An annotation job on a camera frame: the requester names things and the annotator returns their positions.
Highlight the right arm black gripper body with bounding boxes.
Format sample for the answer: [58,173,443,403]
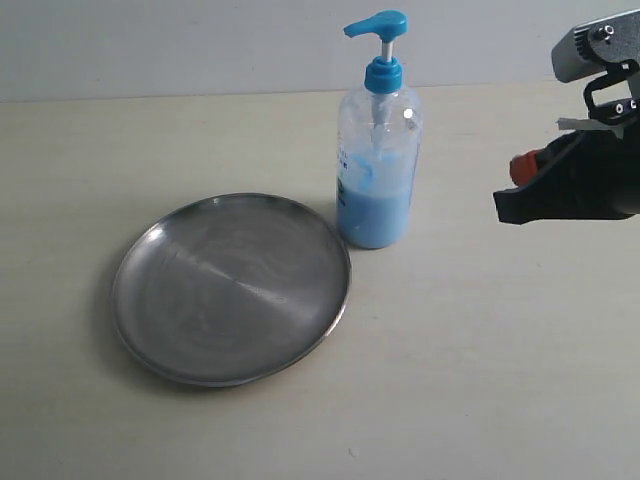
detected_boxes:
[537,64,639,220]

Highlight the blue pump soap bottle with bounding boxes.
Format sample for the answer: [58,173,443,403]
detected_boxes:
[336,10,424,249]

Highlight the round metal plate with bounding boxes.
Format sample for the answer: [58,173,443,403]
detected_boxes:
[110,193,352,388]

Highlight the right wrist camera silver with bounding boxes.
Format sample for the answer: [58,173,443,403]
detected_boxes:
[551,9,639,83]

